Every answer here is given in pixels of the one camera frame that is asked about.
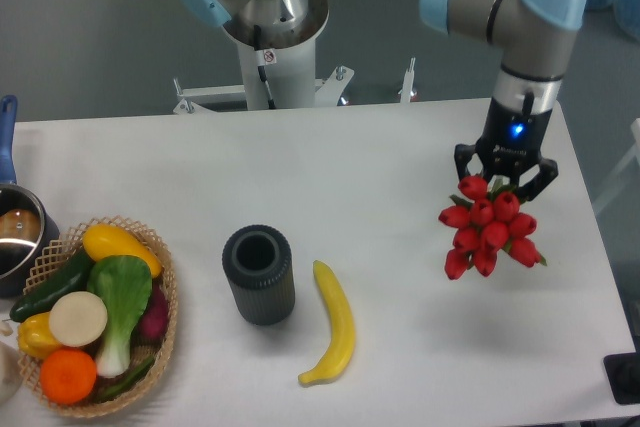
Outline woven wicker basket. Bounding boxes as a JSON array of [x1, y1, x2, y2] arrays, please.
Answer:
[[18, 216, 178, 419]]

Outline blue handled saucepan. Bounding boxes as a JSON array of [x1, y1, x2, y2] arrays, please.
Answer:
[[1, 95, 59, 299]]

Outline green bok choy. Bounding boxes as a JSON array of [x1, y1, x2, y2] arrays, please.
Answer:
[[87, 255, 152, 378]]

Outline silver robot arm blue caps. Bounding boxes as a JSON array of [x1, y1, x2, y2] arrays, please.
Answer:
[[180, 0, 587, 201]]

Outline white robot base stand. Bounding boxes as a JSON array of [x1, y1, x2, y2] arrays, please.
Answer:
[[172, 0, 419, 116]]

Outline white round object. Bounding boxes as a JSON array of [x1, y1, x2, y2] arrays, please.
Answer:
[[0, 343, 22, 404]]

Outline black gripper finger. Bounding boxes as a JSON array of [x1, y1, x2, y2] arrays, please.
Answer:
[[454, 143, 483, 180], [515, 158, 558, 203]]

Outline cream round radish slice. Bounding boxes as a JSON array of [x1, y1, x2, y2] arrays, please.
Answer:
[[49, 291, 108, 347]]

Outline black device at table edge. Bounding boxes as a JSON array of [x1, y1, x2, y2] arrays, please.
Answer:
[[603, 352, 639, 405]]

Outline red tulip bouquet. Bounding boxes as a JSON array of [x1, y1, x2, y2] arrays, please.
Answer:
[[438, 175, 547, 280]]

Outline purple sweet potato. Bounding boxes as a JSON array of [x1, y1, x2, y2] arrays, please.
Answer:
[[137, 284, 169, 342]]

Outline yellow squash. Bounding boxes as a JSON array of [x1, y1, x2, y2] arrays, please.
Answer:
[[82, 223, 163, 278]]

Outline yellow banana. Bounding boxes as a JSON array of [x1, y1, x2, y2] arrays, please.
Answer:
[[298, 260, 356, 387]]

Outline garlic clove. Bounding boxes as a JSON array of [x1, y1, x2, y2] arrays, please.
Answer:
[[0, 320, 14, 337]]

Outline dark grey ribbed vase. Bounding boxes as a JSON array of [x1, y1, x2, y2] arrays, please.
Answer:
[[222, 225, 296, 326]]

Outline green chili pepper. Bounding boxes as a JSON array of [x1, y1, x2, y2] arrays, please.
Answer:
[[94, 356, 155, 403]]

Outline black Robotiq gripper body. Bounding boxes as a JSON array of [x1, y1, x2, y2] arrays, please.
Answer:
[[475, 94, 551, 187]]

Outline orange fruit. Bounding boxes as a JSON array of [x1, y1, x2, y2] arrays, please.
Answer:
[[39, 348, 97, 405]]

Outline green cucumber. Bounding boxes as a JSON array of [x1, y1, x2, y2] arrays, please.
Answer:
[[9, 248, 95, 323]]

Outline yellow bell pepper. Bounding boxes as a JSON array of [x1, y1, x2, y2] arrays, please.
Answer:
[[18, 312, 63, 360]]

